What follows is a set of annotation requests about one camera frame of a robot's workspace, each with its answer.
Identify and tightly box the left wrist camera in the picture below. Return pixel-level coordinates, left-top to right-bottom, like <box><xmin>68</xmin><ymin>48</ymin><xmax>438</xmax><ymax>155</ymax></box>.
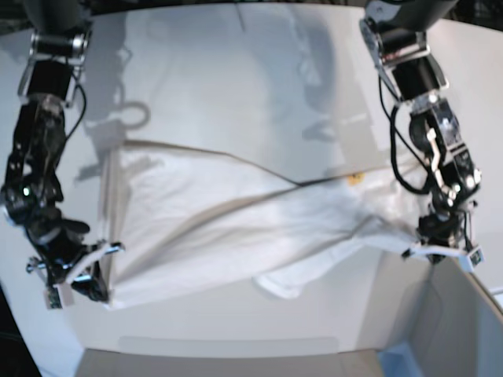
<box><xmin>462</xmin><ymin>245</ymin><xmax>485</xmax><ymax>273</ymax></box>

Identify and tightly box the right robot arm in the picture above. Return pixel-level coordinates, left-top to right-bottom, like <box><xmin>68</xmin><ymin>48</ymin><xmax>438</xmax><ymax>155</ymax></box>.
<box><xmin>1</xmin><ymin>1</ymin><xmax>121</xmax><ymax>309</ymax></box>

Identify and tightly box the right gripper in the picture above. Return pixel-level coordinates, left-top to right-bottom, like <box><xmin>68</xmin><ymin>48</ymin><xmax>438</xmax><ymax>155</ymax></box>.
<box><xmin>7</xmin><ymin>207</ymin><xmax>109</xmax><ymax>302</ymax></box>

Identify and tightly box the grey cardboard box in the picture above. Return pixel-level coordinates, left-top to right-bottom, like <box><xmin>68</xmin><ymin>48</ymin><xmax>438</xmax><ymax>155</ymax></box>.
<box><xmin>354</xmin><ymin>246</ymin><xmax>502</xmax><ymax>376</ymax></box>

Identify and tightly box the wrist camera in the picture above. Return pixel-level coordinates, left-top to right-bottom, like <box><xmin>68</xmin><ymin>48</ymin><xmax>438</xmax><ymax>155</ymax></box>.
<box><xmin>462</xmin><ymin>245</ymin><xmax>485</xmax><ymax>273</ymax></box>
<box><xmin>44</xmin><ymin>284</ymin><xmax>75</xmax><ymax>309</ymax></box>

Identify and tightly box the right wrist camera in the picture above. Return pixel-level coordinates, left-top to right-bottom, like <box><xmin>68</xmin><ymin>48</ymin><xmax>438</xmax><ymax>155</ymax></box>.
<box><xmin>44</xmin><ymin>284</ymin><xmax>75</xmax><ymax>309</ymax></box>

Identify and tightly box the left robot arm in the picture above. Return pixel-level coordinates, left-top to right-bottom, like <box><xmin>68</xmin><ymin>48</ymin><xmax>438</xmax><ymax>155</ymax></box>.
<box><xmin>359</xmin><ymin>1</ymin><xmax>484</xmax><ymax>272</ymax></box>

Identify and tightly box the white printed t-shirt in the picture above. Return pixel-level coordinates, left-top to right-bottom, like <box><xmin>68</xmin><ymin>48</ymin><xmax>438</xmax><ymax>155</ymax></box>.
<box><xmin>101</xmin><ymin>143</ymin><xmax>428</xmax><ymax>310</ymax></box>

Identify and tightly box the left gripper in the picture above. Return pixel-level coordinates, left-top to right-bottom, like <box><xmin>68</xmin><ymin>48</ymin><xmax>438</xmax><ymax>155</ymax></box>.
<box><xmin>417</xmin><ymin>202</ymin><xmax>478</xmax><ymax>254</ymax></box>

